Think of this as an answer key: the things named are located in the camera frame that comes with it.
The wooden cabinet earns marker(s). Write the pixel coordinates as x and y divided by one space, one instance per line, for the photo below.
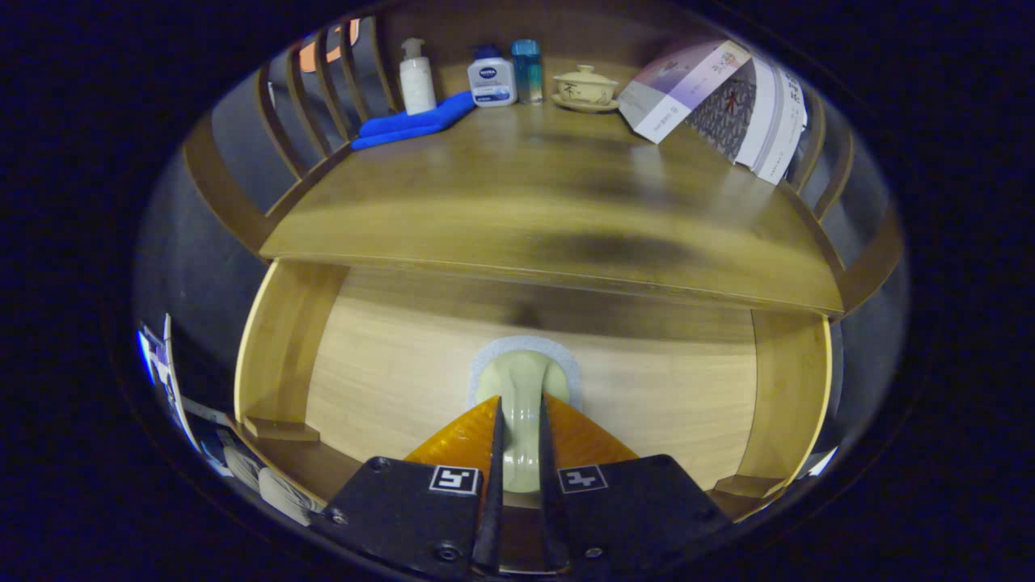
222 186

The purple and white book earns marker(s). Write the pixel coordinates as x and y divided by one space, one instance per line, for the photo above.
679 89

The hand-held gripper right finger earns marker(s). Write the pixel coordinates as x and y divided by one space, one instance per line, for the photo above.
631 509

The wooden countertop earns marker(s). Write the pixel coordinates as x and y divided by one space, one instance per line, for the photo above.
525 210

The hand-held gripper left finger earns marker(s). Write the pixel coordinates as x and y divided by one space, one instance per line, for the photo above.
404 509

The teal bottle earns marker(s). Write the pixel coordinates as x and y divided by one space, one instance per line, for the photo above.
527 73

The white lotion bottle blue cap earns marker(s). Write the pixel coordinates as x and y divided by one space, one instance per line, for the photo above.
492 81

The white book patterned cover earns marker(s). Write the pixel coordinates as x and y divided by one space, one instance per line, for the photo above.
728 113

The white pump bottle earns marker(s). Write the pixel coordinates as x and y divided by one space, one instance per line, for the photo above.
417 81

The beige lidded teacup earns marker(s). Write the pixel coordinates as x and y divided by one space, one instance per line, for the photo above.
585 87

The wooden drawer with black knob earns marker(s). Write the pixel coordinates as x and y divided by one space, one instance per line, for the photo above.
388 380

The blue folded cloth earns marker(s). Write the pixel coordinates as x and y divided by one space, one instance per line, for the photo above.
412 123

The pale green scrub brush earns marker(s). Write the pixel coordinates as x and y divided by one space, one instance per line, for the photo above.
521 388

